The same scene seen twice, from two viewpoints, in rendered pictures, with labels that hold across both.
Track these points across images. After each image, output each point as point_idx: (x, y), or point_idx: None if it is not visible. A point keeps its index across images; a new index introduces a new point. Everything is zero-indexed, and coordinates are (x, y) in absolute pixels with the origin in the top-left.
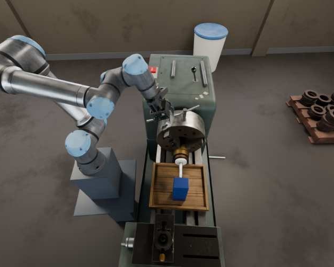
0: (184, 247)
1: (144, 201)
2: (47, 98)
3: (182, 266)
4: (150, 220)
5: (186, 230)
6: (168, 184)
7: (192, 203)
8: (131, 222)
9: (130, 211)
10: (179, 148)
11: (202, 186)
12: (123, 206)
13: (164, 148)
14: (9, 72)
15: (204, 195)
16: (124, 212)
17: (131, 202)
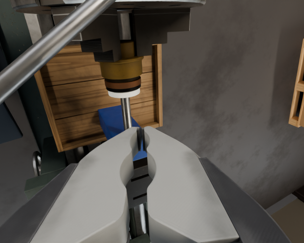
0: (133, 191)
1: (29, 84)
2: None
3: (132, 207)
4: (67, 158)
5: (134, 175)
6: (86, 96)
7: (136, 119)
8: (36, 188)
9: (15, 138)
10: (123, 61)
11: (152, 86)
12: None
13: (49, 14)
14: None
15: (155, 102)
16: (3, 142)
17: (6, 123)
